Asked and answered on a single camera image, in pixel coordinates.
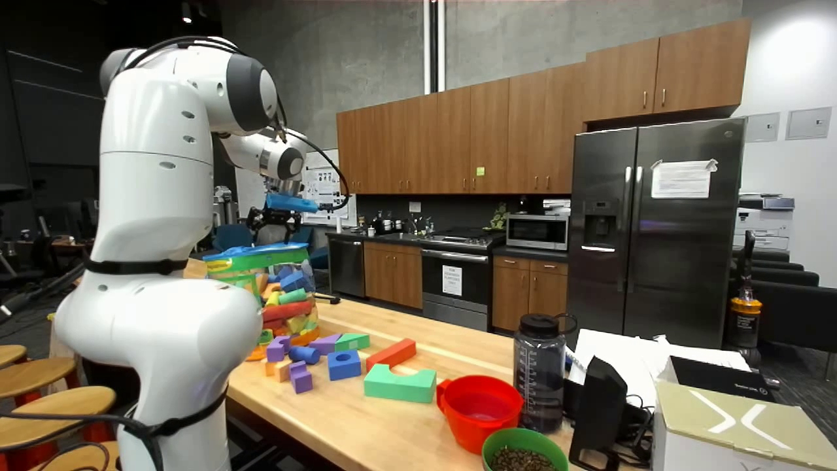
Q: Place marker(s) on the clear plastic bag of blocks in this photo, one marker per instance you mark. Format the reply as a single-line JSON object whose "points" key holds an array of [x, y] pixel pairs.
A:
{"points": [[283, 284]]}

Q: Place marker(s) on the blue foam cylinder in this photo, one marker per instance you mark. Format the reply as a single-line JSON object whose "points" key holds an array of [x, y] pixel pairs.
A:
{"points": [[289, 202]]}

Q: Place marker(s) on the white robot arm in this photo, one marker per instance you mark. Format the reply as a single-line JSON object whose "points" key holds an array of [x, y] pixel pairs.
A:
{"points": [[168, 111]]}

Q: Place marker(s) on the black oven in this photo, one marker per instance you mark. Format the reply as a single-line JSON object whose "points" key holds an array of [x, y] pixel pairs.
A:
{"points": [[455, 287]]}

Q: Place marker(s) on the silver microwave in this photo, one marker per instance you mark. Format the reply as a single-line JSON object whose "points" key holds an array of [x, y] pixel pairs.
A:
{"points": [[536, 230]]}

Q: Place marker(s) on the orange foam rectangular block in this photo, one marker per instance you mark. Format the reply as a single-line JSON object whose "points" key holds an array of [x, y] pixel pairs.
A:
{"points": [[393, 353]]}

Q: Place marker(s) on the brown upper cabinets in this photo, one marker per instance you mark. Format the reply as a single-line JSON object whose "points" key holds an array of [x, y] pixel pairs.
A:
{"points": [[517, 134]]}

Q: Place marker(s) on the blue foam cube with hole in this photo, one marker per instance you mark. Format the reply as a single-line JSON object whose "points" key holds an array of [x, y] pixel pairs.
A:
{"points": [[343, 365]]}

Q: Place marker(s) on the green foam arch block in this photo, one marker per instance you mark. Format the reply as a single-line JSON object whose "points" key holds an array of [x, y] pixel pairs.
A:
{"points": [[412, 387]]}

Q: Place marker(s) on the dark water bottle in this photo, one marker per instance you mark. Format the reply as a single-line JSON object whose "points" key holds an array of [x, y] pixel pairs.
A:
{"points": [[540, 373]]}

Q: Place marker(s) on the red plastic measuring cup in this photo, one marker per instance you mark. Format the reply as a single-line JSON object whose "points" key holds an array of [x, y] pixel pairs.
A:
{"points": [[476, 407]]}

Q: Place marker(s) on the small purple foam cube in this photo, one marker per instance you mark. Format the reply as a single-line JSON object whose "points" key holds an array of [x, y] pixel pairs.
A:
{"points": [[301, 379]]}

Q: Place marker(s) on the green bowl with grains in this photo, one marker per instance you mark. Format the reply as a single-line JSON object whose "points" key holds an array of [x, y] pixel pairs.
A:
{"points": [[522, 450]]}

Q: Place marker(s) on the black refrigerator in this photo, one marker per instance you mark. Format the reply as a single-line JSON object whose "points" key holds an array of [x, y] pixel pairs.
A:
{"points": [[653, 220]]}

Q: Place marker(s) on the white papers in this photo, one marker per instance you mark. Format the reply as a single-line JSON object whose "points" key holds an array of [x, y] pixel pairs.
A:
{"points": [[641, 361]]}

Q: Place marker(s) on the black device on table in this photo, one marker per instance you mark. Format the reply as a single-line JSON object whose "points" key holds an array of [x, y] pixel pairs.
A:
{"points": [[599, 416]]}

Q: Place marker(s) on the cardboard box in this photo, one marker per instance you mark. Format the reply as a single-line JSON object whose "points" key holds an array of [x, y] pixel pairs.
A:
{"points": [[704, 431]]}

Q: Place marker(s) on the wooden stool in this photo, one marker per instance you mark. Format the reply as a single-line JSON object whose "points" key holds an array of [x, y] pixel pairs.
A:
{"points": [[47, 400]]}

